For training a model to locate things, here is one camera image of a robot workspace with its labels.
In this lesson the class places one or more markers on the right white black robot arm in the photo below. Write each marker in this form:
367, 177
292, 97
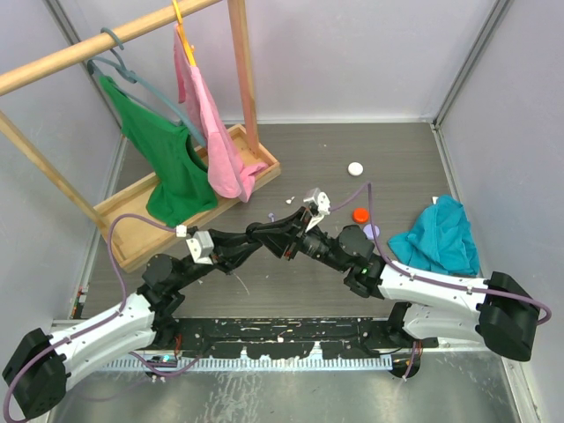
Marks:
495, 312

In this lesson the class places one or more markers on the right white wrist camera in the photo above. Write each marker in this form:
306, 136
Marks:
318, 204

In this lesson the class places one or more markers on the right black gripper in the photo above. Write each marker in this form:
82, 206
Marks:
285, 229

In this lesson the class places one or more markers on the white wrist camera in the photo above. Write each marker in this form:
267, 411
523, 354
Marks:
318, 204
201, 247

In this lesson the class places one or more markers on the blue-grey hanger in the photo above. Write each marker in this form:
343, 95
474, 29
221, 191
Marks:
133, 78

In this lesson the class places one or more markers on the teal cloth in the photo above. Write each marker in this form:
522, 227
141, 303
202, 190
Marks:
440, 241

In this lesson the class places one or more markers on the white slotted cable duct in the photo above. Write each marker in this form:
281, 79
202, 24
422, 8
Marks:
314, 362

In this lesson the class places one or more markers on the white round charging case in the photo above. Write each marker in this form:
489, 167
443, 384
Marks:
355, 169

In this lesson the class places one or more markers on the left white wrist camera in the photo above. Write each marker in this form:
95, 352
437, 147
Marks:
201, 247

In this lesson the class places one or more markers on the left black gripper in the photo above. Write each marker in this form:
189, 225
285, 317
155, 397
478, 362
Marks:
225, 260

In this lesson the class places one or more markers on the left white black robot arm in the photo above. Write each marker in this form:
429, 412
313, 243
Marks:
44, 367

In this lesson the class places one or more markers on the black charging case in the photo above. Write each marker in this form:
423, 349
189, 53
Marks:
251, 230

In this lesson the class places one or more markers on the orange charging case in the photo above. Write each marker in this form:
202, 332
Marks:
360, 215

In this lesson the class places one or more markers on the yellow hanger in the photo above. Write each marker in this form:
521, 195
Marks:
188, 49

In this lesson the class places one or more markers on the pink cloth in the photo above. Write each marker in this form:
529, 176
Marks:
228, 175

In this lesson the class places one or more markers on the green shirt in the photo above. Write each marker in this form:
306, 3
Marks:
183, 190

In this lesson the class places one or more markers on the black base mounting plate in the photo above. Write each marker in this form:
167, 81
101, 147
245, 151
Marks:
285, 338

